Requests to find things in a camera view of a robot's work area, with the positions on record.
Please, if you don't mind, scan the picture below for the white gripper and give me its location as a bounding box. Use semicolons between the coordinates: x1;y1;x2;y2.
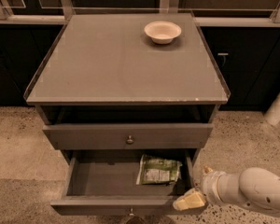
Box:
173;166;225;211

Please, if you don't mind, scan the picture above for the green jalapeno chip bag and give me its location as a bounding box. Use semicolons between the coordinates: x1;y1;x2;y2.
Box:
136;154;182;185

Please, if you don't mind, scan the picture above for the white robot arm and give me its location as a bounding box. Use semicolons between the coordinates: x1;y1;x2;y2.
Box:
173;167;280;217

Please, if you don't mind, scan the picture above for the grey top drawer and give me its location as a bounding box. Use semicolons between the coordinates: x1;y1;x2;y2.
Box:
43;123;213;150

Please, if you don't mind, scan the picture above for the grey open middle drawer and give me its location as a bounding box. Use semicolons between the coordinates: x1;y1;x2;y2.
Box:
50;149;194;216

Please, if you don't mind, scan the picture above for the grey drawer cabinet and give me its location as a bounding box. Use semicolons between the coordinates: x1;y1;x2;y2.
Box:
23;12;231;166

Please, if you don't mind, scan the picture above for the round metal middle knob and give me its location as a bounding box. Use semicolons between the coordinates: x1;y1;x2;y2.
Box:
128;208;136;217

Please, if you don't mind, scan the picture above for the round metal knob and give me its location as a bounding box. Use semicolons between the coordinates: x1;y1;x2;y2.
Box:
126;135;134;145
128;208;136;217

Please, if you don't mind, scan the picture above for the round metal top knob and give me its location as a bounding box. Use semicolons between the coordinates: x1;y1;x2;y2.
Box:
126;135;134;145

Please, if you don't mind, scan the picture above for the white paper bowl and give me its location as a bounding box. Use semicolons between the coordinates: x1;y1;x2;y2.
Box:
144;21;182;45

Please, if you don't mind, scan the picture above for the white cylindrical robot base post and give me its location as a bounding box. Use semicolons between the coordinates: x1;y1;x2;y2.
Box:
264;92;280;126

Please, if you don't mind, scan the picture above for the right metal cabinet handle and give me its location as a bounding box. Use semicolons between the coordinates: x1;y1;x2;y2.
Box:
217;52;229;67

